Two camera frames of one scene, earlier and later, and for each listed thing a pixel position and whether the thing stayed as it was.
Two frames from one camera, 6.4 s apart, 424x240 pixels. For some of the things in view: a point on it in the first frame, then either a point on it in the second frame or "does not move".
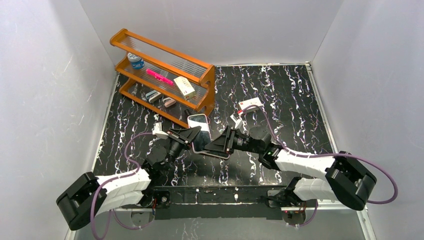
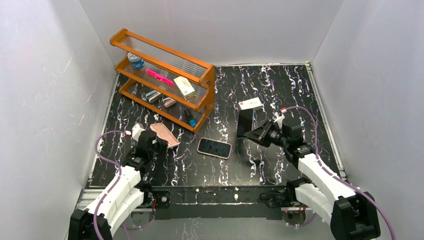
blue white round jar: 136,62 does not move
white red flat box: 249,105 does not move
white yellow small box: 186,90 does not move
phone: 201,149 does not move
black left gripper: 178,136 -> 158,143
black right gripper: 228,139 -> 265,133
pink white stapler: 169,102 does not move
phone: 203,137 -> 244,122
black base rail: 259,202 does not move
